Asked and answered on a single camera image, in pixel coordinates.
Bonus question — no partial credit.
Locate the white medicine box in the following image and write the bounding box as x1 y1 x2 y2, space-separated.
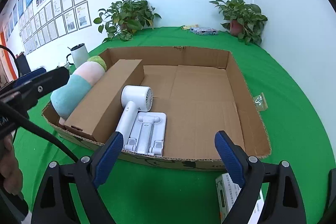
215 172 265 224

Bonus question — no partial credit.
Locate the white folding phone stand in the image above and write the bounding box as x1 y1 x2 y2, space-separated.
124 112 167 157

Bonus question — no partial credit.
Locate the person's left hand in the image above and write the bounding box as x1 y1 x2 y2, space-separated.
1 133 23 195

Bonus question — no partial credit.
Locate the black monitor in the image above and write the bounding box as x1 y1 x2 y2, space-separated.
16 52 31 76

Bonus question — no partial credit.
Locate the pastel plush pillow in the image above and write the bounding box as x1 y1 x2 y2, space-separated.
51 55 107 125

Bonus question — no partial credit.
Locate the white electric kettle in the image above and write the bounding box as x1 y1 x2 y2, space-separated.
66 43 89 68

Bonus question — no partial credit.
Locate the long brown cardboard box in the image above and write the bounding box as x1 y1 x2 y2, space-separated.
65 59 145 143

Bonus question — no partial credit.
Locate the green tablecloth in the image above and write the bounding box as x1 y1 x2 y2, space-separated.
12 26 330 224

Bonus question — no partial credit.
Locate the small clear plastic bag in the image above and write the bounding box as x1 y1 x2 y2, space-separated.
253 92 268 112

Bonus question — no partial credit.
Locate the white handheld fan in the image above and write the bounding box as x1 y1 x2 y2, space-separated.
116 85 153 144

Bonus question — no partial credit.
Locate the left potted green plant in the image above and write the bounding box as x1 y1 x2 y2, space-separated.
93 0 162 42

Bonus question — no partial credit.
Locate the potted green plant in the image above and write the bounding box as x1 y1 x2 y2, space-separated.
210 0 268 46
93 0 162 42

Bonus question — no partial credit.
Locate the large cardboard tray box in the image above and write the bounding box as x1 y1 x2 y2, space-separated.
42 46 272 170

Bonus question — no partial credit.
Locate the yellow cloth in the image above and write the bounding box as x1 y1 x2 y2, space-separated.
181 24 199 30

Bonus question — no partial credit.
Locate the right potted green plant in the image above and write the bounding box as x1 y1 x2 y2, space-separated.
210 0 268 46

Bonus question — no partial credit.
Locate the patterned blue pouch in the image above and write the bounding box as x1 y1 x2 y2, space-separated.
190 27 218 36

